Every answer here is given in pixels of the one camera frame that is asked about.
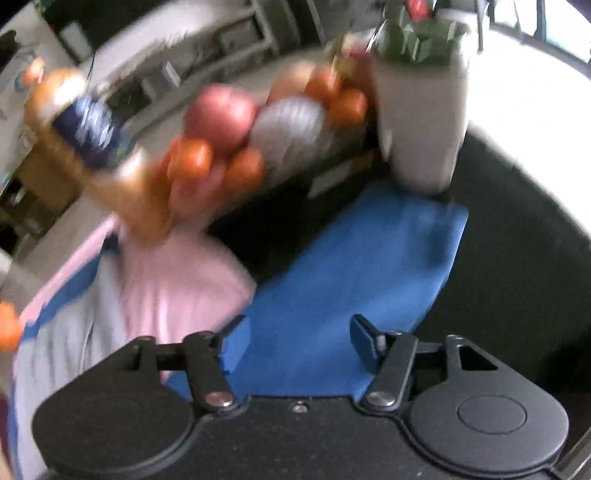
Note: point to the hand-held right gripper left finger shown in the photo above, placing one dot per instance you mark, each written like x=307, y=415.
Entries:
x=236, y=344

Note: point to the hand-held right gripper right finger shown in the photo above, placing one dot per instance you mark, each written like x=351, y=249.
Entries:
x=362, y=339

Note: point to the blue and light grey knitted garment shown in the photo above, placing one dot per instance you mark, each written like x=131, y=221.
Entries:
x=351, y=277

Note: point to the pink blanket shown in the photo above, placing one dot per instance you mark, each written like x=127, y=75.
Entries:
x=184, y=281

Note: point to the dark fruit box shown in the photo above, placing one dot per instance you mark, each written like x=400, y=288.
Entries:
x=332, y=170

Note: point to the orange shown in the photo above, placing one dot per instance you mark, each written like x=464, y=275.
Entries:
x=348, y=107
x=323, y=86
x=244, y=168
x=191, y=159

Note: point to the orange plush toy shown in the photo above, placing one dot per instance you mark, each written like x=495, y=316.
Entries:
x=134, y=194

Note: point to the white foam-netted fruit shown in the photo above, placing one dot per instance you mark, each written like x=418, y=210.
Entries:
x=288, y=129

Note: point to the white vase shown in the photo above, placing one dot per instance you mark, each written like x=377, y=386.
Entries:
x=422, y=124

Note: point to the red apple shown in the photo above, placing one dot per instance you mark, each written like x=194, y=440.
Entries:
x=221, y=117

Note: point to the orange round pillow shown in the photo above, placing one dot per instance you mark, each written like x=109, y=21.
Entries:
x=9, y=327

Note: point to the pale yellow round fruit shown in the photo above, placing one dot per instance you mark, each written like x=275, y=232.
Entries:
x=293, y=81

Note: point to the white open shelf unit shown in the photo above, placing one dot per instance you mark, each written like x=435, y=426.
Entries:
x=221, y=41

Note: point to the green plant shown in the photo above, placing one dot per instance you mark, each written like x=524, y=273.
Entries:
x=415, y=39

